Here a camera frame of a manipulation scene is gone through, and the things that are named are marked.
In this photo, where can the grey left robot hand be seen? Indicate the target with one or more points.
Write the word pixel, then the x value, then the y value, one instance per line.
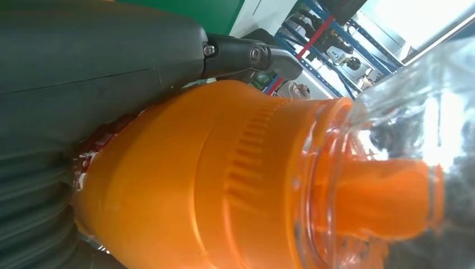
pixel 92 55

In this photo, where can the orange plastic bottle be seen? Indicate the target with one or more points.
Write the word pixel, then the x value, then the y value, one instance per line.
pixel 185 178

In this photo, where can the green table board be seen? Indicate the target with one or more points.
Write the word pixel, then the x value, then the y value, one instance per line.
pixel 207 15

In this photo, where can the white table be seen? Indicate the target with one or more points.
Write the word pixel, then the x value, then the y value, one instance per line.
pixel 259 16

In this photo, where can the blue metal shelf rack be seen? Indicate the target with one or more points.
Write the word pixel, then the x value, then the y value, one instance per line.
pixel 313 39

